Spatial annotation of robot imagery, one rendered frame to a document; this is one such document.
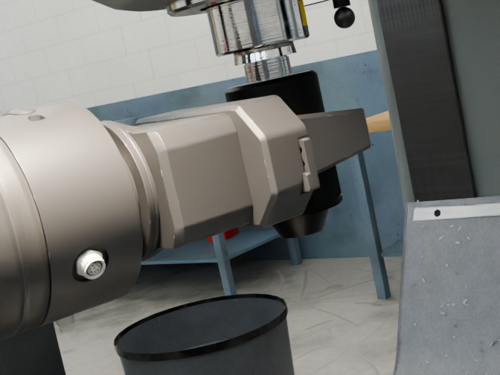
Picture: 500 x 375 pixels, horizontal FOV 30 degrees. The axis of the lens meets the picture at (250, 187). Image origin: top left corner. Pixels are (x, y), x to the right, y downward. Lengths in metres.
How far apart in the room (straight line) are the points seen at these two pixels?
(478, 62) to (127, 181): 0.50
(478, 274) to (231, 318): 1.96
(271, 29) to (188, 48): 5.75
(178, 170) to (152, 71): 6.06
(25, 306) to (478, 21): 0.54
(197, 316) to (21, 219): 2.41
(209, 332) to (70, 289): 2.40
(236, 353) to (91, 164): 1.98
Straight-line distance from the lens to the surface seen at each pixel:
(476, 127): 0.83
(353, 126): 0.46
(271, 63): 0.46
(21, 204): 0.35
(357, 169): 4.57
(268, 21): 0.44
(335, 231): 5.73
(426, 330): 0.84
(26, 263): 0.36
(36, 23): 7.27
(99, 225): 0.37
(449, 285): 0.84
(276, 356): 2.42
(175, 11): 0.45
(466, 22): 0.82
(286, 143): 0.39
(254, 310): 2.70
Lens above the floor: 1.27
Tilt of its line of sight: 7 degrees down
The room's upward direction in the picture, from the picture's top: 12 degrees counter-clockwise
